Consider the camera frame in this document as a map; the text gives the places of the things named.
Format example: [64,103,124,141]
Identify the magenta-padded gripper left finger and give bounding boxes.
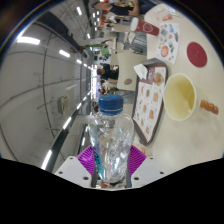
[54,144,98,188]

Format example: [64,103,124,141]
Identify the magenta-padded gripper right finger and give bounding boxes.
[125,144,166,188]

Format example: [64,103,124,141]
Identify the clear blue-capped water bottle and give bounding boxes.
[87,94,136,185]

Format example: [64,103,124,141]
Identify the dark food tray with paper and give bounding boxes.
[131,58,169,146]

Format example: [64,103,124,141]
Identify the ceiling air conditioner unit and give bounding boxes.
[56,95,71,115]

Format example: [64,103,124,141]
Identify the crumpled white napkin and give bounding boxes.
[133,63,149,81]

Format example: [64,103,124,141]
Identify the cream chair with round hole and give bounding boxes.
[116,49,148,92]

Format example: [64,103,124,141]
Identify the printed paper flyer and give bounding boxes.
[155,22,181,65]

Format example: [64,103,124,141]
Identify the flat round red coaster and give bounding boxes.
[186,41,209,69]

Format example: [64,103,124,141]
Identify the ceiling lights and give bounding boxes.
[15,4,101,171]

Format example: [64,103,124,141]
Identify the red paper cup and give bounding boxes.
[129,16,161,37]

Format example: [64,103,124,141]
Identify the small red sauce packet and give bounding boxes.
[161,13,174,22]

